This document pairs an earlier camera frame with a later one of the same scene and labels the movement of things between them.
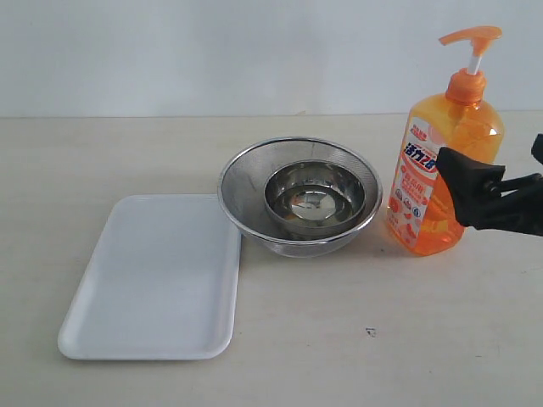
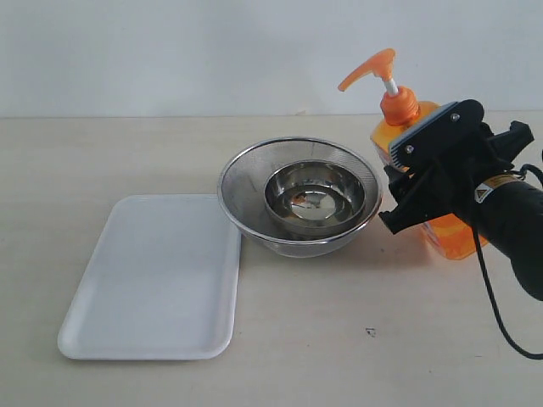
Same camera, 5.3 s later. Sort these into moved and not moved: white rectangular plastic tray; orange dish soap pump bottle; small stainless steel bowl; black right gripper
Moved: black right gripper; orange dish soap pump bottle
Not moved: white rectangular plastic tray; small stainless steel bowl
